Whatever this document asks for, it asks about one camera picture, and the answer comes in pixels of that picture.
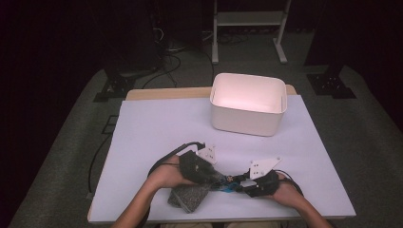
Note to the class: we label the black stand base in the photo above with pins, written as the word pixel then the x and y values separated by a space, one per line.
pixel 115 87
pixel 331 85

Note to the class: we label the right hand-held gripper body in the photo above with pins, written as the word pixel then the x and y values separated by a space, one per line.
pixel 261 166

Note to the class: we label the black square floor frame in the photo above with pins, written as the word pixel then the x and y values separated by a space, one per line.
pixel 105 124

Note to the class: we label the grey fuzzy cloth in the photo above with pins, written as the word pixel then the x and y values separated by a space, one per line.
pixel 190 196

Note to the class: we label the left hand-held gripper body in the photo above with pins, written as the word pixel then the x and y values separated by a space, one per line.
pixel 193 166

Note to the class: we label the white plastic bin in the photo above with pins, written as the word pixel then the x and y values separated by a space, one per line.
pixel 247 120

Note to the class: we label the person's right hand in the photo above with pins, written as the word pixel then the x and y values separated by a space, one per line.
pixel 286 193

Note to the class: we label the white metal stand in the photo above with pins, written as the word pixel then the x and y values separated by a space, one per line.
pixel 250 18

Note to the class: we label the person's left hand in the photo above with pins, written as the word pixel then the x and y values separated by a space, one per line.
pixel 166 174

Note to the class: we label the blue toy car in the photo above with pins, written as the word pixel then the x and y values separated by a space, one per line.
pixel 227 189

